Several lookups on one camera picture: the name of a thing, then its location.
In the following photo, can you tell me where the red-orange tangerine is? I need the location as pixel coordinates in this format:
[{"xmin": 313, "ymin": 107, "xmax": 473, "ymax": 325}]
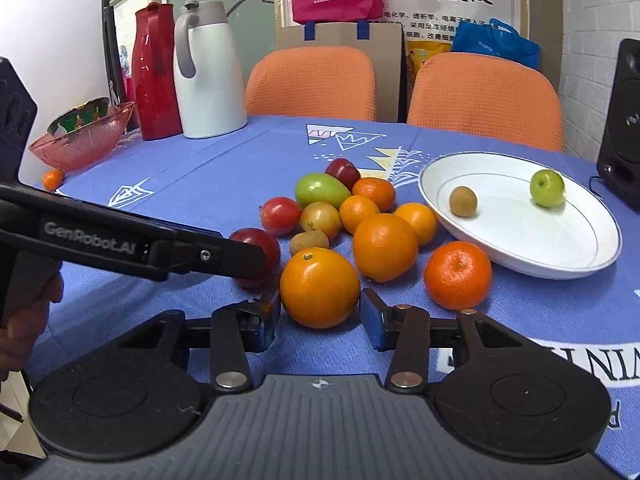
[{"xmin": 424, "ymin": 240, "xmax": 492, "ymax": 311}]

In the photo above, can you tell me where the large orange front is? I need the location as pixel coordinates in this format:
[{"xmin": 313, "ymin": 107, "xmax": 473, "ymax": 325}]
[{"xmin": 280, "ymin": 247, "xmax": 360, "ymax": 330}]

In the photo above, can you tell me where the large orange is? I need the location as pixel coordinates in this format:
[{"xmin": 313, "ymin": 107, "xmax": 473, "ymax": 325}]
[
  {"xmin": 280, "ymin": 247, "xmax": 360, "ymax": 330},
  {"xmin": 352, "ymin": 214, "xmax": 419, "ymax": 283}
]

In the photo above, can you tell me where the pink-red plum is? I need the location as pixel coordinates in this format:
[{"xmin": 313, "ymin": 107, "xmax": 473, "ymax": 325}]
[{"xmin": 260, "ymin": 196, "xmax": 302, "ymax": 236}]

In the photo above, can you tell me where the small orange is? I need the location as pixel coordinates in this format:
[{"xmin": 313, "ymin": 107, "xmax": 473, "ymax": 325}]
[
  {"xmin": 395, "ymin": 203, "xmax": 438, "ymax": 246},
  {"xmin": 338, "ymin": 195, "xmax": 380, "ymax": 234}
]

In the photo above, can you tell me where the large green mango apple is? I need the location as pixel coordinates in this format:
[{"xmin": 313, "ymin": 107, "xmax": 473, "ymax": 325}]
[{"xmin": 294, "ymin": 172, "xmax": 350, "ymax": 209}]

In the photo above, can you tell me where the brown longan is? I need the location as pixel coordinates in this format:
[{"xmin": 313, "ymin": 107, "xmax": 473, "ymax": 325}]
[
  {"xmin": 449, "ymin": 186, "xmax": 477, "ymax": 218},
  {"xmin": 288, "ymin": 230, "xmax": 331, "ymax": 256}
]

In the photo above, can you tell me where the dark red plum back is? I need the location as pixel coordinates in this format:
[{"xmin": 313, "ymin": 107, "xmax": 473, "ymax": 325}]
[{"xmin": 326, "ymin": 158, "xmax": 361, "ymax": 191}]

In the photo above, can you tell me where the small green apple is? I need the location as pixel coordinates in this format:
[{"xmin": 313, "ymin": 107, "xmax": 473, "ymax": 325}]
[{"xmin": 529, "ymin": 169, "xmax": 565, "ymax": 208}]

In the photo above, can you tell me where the person's left hand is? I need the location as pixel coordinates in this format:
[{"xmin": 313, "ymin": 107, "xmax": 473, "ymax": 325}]
[{"xmin": 0, "ymin": 274, "xmax": 64, "ymax": 374}]

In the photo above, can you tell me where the small tangerine near bowl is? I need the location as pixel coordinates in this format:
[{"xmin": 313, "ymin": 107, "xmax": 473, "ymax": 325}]
[{"xmin": 41, "ymin": 169, "xmax": 65, "ymax": 192}]

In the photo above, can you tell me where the blue patterned tablecloth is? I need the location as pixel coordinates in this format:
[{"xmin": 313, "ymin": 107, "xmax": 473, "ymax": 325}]
[{"xmin": 24, "ymin": 114, "xmax": 640, "ymax": 478}]

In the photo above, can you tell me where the pink glass bowl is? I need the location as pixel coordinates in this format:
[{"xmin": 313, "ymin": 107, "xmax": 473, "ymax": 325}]
[{"xmin": 28, "ymin": 98, "xmax": 134, "ymax": 172}]

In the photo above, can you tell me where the white thermos jug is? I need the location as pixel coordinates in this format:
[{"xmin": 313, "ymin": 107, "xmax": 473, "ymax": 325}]
[{"xmin": 174, "ymin": 0, "xmax": 247, "ymax": 140}]

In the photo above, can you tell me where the white oval plate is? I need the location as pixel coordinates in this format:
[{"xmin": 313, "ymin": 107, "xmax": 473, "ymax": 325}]
[{"xmin": 419, "ymin": 152, "xmax": 623, "ymax": 280}]

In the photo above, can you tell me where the left orange chair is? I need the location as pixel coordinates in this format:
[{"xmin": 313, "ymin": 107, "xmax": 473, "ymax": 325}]
[{"xmin": 245, "ymin": 47, "xmax": 376, "ymax": 122}]

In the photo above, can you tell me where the orange chair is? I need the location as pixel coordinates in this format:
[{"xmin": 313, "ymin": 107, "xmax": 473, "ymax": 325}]
[
  {"xmin": 245, "ymin": 47, "xmax": 376, "ymax": 122},
  {"xmin": 407, "ymin": 52, "xmax": 564, "ymax": 152}
]

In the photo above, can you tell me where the red thermos jug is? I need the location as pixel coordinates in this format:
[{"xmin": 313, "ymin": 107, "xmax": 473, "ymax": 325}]
[{"xmin": 131, "ymin": 2, "xmax": 182, "ymax": 141}]

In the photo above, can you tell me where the right orange chair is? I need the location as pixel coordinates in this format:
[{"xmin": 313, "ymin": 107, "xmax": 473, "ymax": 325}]
[{"xmin": 407, "ymin": 52, "xmax": 564, "ymax": 152}]

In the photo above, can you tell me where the black speaker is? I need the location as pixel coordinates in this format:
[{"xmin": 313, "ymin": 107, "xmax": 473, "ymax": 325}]
[{"xmin": 597, "ymin": 38, "xmax": 640, "ymax": 209}]

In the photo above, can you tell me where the brown paper bag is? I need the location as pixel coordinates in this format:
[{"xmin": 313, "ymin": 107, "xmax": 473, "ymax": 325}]
[{"xmin": 278, "ymin": 21, "xmax": 408, "ymax": 122}]

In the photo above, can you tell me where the yellow snack bag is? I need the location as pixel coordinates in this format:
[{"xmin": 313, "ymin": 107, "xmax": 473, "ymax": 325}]
[{"xmin": 406, "ymin": 39, "xmax": 451, "ymax": 93}]

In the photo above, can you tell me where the blue plastic bag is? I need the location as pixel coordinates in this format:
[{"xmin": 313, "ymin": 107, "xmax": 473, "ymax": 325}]
[{"xmin": 451, "ymin": 18, "xmax": 540, "ymax": 70}]

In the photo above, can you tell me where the white poster with characters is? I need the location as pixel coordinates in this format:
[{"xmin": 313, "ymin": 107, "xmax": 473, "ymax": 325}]
[{"xmin": 275, "ymin": 0, "xmax": 530, "ymax": 44}]

